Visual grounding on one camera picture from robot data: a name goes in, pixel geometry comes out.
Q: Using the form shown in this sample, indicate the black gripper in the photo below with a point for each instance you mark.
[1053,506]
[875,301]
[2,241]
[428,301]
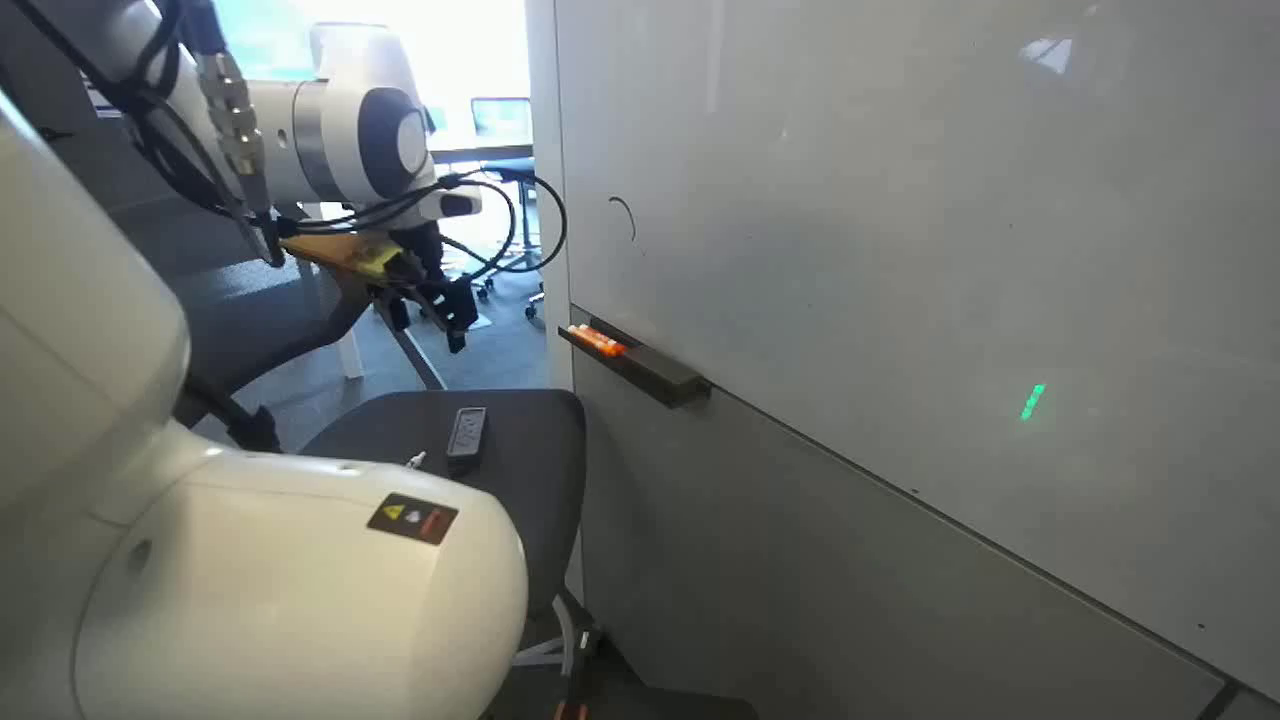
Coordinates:
[419,256]

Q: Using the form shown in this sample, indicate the black felt whiteboard eraser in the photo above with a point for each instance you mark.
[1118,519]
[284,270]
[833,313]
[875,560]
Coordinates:
[464,429]

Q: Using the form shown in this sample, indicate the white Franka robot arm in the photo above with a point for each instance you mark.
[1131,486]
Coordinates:
[265,587]

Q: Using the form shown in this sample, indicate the white whiteboard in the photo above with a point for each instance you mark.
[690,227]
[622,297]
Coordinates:
[932,241]

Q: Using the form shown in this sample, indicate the background office chair base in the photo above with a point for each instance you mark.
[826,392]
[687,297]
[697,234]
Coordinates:
[515,297]

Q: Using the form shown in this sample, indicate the red Expo marker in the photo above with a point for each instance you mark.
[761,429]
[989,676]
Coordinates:
[600,343]

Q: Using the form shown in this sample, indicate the dark grey chair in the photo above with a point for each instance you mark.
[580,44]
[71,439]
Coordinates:
[522,466]

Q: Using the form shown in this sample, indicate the background desk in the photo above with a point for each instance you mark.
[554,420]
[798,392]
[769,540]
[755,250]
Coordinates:
[483,150]

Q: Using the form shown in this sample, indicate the dark side table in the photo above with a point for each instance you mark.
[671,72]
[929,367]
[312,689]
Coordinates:
[252,320]

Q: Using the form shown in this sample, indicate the background laptop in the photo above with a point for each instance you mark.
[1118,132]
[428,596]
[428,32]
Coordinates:
[501,116]

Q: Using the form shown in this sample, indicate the dark marker tray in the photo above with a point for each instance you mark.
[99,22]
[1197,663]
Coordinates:
[654,375]

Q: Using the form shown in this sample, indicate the yellow wrist camera mount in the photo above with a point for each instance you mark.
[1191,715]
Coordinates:
[350,255]

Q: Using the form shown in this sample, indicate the white whiteboard frame post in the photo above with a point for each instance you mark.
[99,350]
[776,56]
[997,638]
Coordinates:
[540,203]

